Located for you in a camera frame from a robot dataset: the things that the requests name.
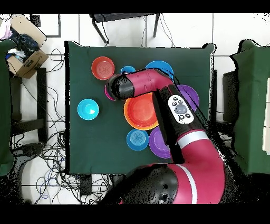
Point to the cardboard box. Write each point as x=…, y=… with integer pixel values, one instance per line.
x=31, y=63

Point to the glossy red bowl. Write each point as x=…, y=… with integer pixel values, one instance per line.
x=139, y=112

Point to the cyan ribbed bowl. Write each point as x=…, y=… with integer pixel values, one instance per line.
x=88, y=109

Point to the dark grey pedestal foot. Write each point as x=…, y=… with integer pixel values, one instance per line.
x=29, y=150

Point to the black floor box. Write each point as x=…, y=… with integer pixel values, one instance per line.
x=35, y=20

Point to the black bench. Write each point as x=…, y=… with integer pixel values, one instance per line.
x=42, y=95

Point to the black power adapter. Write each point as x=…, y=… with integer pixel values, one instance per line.
x=85, y=185

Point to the purple bowl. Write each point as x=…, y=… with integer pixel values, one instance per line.
x=157, y=143
x=192, y=95

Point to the dark blue cloth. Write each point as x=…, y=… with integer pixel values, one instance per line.
x=25, y=43

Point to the large orange bowl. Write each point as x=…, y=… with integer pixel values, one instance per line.
x=138, y=128

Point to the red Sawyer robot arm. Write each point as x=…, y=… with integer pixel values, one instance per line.
x=200, y=158

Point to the large blue bowl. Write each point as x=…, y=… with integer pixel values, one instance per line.
x=162, y=65

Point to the pale pink cloth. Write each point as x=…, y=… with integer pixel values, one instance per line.
x=5, y=30

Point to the dark green tablecloth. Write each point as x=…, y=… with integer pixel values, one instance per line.
x=84, y=52

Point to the black metal chair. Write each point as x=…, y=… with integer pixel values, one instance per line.
x=118, y=17

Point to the blue cup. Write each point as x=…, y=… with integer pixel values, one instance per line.
x=127, y=69

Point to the green cloth covered table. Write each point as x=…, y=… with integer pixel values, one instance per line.
x=5, y=105
x=251, y=105

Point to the white box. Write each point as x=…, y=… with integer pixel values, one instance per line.
x=267, y=105

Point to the magenta bowl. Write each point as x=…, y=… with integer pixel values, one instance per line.
x=107, y=94

